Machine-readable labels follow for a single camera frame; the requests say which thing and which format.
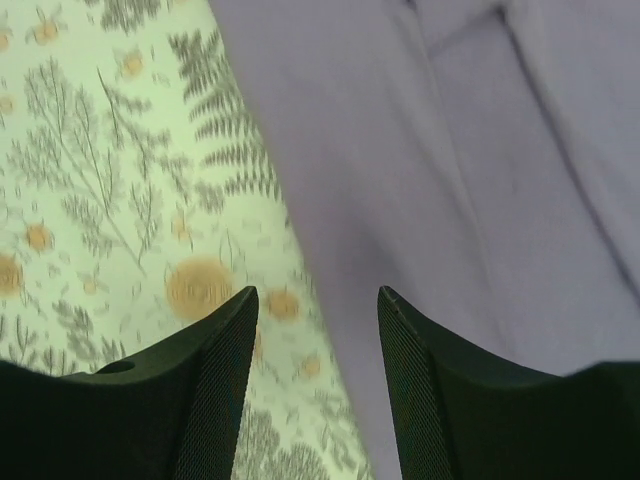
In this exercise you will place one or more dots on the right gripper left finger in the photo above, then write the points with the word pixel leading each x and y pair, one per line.
pixel 170 411

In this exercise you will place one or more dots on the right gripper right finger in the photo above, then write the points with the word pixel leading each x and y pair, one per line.
pixel 461 412

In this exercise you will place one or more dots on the purple t-shirt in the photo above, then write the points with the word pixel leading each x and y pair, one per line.
pixel 479 157

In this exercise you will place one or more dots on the floral table mat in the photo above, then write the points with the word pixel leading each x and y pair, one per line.
pixel 136 194

